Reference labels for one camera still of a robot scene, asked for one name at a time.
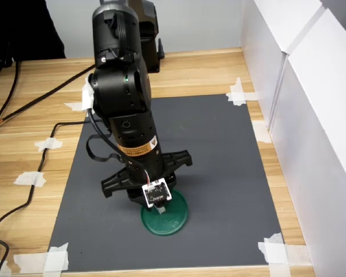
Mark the white camera circuit board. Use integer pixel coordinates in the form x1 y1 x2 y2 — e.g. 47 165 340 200
141 177 173 209

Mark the white tape wad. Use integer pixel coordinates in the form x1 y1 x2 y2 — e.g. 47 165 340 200
81 73 98 112

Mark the black cable with coloured wires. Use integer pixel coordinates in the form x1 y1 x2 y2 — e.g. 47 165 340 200
0 59 21 143

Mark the black chair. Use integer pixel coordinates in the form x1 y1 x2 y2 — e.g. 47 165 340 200
0 0 67 69

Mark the dark grey mat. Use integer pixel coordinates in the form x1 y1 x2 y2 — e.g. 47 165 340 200
47 93 284 272

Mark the black power cable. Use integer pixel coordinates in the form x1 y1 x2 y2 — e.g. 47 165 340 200
0 64 96 127

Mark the black camera cable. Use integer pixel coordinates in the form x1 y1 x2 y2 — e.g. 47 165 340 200
0 108 125 235

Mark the white tape piece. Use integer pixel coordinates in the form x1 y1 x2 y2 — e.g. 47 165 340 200
0 259 13 277
251 120 274 144
63 101 89 113
12 242 70 275
33 137 64 153
225 77 261 107
257 232 313 277
13 170 47 188

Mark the white partition panel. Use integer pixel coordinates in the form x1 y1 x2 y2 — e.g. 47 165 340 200
240 0 327 132
268 8 346 277

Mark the round green lid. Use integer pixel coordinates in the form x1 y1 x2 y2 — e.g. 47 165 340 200
140 188 190 238

